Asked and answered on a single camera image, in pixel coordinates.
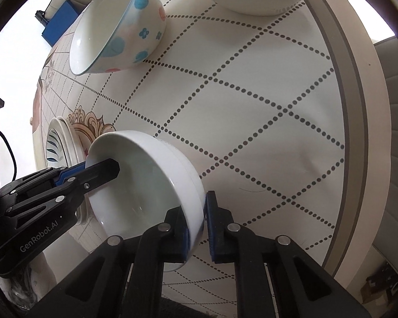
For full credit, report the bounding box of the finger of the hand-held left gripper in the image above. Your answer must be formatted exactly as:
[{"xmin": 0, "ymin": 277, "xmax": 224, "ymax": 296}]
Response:
[
  {"xmin": 5, "ymin": 158, "xmax": 121, "ymax": 230},
  {"xmin": 0, "ymin": 161, "xmax": 87, "ymax": 204}
]

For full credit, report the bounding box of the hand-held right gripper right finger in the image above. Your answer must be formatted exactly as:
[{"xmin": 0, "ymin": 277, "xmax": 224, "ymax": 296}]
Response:
[{"xmin": 205, "ymin": 190, "xmax": 374, "ymax": 318}]

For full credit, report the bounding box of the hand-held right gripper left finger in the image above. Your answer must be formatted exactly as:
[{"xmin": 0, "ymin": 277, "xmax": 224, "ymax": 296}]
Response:
[{"xmin": 23, "ymin": 205, "xmax": 190, "ymax": 318}]

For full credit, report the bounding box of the blue leaf pattern plate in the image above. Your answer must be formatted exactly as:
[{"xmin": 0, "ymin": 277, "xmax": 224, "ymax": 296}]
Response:
[{"xmin": 46, "ymin": 129, "xmax": 70, "ymax": 170}]

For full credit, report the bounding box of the white plate grey floral print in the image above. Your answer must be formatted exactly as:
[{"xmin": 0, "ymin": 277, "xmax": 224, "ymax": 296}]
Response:
[{"xmin": 53, "ymin": 119, "xmax": 91, "ymax": 226}]

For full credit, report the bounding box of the plain white bowl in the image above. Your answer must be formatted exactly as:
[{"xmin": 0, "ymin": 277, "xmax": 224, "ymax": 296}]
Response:
[{"xmin": 85, "ymin": 130, "xmax": 206, "ymax": 272}]

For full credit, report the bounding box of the blue dotted white bowl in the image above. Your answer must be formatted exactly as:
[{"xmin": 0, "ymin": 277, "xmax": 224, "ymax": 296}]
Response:
[{"xmin": 68, "ymin": 0, "xmax": 168, "ymax": 76}]

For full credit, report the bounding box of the black cable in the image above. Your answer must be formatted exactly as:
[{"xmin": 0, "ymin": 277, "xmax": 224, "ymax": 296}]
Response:
[{"xmin": 0, "ymin": 131, "xmax": 18, "ymax": 188}]

